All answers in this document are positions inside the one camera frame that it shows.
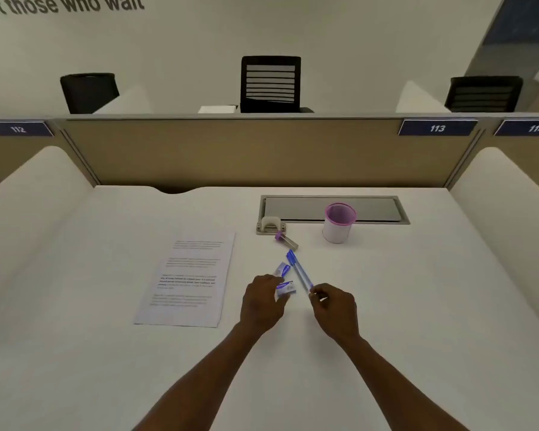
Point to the white desk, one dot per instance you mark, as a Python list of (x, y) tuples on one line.
[(408, 318)]

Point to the blue pen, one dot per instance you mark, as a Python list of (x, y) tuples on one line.
[(299, 270)]

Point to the white cup with purple rim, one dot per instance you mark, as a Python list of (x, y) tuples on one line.
[(337, 232)]

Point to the person's left hand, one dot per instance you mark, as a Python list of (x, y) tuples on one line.
[(260, 305)]

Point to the black striped mesh office chair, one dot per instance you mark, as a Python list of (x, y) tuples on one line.
[(270, 62)]

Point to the person's right forearm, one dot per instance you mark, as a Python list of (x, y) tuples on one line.
[(395, 390)]

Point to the beige hole punch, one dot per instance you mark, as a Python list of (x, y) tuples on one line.
[(269, 225)]

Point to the person's right hand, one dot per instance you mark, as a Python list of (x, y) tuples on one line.
[(337, 311)]

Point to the person's left forearm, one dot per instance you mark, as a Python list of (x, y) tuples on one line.
[(206, 386)]

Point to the printed white paper sheets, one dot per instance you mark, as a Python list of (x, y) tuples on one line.
[(184, 287)]

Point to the purple capped glue stick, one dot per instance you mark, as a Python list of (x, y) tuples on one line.
[(287, 241)]

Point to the wide beige partition panel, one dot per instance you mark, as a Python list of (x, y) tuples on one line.
[(251, 152)]

